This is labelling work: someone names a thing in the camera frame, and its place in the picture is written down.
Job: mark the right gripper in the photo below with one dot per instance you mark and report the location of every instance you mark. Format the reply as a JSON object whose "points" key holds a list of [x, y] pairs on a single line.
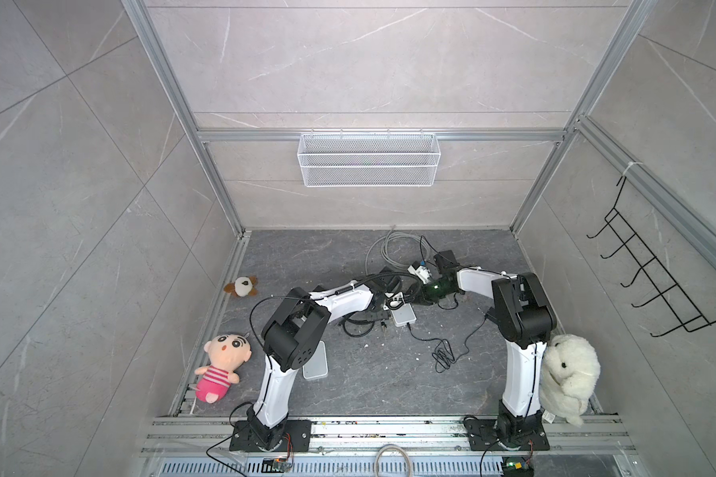
{"points": [[425, 296]]}

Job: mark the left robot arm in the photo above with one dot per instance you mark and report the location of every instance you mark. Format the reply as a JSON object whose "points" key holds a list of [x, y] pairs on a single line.
{"points": [[290, 338]]}

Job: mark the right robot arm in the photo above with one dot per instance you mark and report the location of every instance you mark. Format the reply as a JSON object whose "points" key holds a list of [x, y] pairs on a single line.
{"points": [[524, 317]]}

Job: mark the brown white plush toy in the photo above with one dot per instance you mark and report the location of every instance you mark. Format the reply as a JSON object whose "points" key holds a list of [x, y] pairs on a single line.
{"points": [[242, 286]]}

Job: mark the large white plush sheep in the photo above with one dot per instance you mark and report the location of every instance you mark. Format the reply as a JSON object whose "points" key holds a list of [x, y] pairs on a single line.
{"points": [[569, 374]]}

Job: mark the pink cartoon boy doll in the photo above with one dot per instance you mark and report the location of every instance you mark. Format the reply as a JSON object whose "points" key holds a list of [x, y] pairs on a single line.
{"points": [[226, 353]]}

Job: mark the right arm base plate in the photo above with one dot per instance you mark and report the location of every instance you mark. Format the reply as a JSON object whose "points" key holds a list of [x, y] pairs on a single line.
{"points": [[506, 434]]}

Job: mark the white wire mesh basket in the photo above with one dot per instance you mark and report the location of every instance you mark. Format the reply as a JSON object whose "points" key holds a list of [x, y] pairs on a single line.
{"points": [[344, 160]]}

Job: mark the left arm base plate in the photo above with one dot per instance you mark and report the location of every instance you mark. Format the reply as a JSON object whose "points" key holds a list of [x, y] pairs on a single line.
{"points": [[292, 435]]}

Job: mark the black wire hook rack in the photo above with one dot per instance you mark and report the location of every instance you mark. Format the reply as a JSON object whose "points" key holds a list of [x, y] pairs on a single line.
{"points": [[650, 269]]}

